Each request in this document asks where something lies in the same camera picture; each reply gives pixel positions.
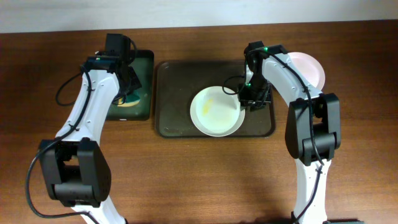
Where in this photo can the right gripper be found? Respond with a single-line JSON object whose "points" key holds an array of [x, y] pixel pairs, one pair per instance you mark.
{"points": [[245, 101]]}

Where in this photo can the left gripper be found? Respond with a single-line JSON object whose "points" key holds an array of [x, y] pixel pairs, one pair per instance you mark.
{"points": [[137, 85]]}

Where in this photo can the pale green plate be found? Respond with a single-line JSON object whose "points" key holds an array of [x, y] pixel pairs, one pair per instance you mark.
{"points": [[214, 111]]}

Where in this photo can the green yellow sponge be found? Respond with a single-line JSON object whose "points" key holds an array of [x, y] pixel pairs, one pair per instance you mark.
{"points": [[129, 101]]}

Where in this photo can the pink white plate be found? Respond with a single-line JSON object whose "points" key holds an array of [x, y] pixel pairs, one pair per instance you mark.
{"points": [[309, 67]]}

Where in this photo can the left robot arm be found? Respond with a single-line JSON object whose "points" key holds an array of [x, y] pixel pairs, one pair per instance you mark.
{"points": [[74, 168]]}

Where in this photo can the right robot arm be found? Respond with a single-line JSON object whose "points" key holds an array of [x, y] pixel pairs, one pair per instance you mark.
{"points": [[313, 130]]}

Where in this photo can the black water tray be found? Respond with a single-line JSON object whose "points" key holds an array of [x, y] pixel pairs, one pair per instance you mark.
{"points": [[143, 66]]}

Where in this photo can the dark brown serving tray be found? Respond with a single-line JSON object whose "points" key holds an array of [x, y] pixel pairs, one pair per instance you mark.
{"points": [[177, 84]]}

